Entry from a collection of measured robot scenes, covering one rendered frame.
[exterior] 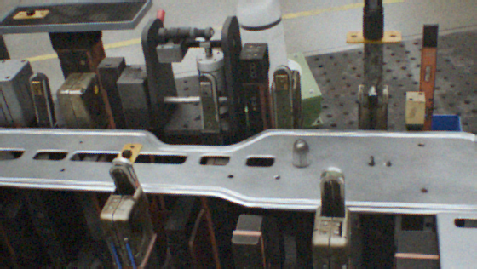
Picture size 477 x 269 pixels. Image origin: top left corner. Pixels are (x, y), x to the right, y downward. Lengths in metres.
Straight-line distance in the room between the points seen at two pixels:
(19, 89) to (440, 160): 0.89
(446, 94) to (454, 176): 0.82
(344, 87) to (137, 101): 0.81
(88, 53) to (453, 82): 1.10
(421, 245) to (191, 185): 0.41
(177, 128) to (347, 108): 0.66
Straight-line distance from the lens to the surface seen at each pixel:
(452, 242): 0.98
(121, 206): 1.02
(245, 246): 0.99
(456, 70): 2.03
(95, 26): 1.40
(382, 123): 1.22
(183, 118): 1.35
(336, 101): 1.85
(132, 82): 1.30
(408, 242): 1.00
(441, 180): 1.08
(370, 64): 1.17
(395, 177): 1.08
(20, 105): 1.42
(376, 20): 0.94
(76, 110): 1.34
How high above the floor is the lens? 1.68
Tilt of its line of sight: 34 degrees down
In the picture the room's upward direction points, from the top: 8 degrees counter-clockwise
